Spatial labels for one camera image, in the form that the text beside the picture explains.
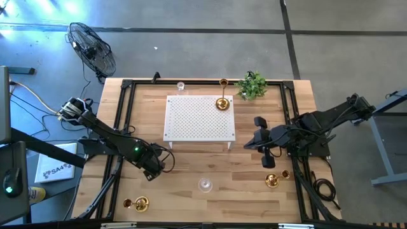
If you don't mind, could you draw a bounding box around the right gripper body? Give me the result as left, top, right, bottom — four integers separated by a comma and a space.
253, 116, 289, 169

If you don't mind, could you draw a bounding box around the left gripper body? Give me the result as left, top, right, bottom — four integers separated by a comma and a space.
139, 152, 166, 182

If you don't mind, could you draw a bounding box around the gold candlestick holder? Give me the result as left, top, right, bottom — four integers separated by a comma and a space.
265, 169, 291, 188
123, 195, 150, 213
215, 78, 230, 111

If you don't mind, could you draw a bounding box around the green artificial plant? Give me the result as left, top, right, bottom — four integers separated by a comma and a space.
234, 70, 268, 101

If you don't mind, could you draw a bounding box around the white perforated shelf riser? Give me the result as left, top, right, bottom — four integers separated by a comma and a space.
163, 94, 237, 149

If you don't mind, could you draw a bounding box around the white cardboard box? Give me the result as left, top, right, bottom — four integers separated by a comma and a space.
34, 142, 78, 184

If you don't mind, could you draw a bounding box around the black diagonal beam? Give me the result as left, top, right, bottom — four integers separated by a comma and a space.
10, 127, 86, 169

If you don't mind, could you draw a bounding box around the grey metal stand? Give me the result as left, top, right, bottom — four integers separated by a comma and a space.
350, 88, 407, 187

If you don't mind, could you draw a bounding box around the yellow object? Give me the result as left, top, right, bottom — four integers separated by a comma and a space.
27, 186, 46, 205

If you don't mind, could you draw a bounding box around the black floor fan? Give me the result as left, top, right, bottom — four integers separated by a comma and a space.
66, 21, 117, 84

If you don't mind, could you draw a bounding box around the black desk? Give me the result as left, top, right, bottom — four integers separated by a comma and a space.
0, 141, 31, 225

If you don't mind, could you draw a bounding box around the black computer mouse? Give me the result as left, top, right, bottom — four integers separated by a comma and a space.
2, 167, 24, 198

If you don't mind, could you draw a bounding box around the grey monitor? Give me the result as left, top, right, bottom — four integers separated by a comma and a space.
0, 65, 11, 144

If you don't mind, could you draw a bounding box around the black stand foot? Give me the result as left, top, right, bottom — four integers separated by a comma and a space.
8, 66, 36, 76

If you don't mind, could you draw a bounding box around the black coiled cable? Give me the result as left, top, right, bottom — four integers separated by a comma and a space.
310, 170, 341, 211

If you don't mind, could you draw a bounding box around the silver frame bracket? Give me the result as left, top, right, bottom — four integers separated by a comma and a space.
100, 222, 137, 229
278, 223, 315, 229

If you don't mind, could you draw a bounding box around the black aluminium table frame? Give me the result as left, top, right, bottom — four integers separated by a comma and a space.
71, 78, 344, 229

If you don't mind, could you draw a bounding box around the yellow floor cable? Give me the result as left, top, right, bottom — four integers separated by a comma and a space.
10, 81, 60, 115

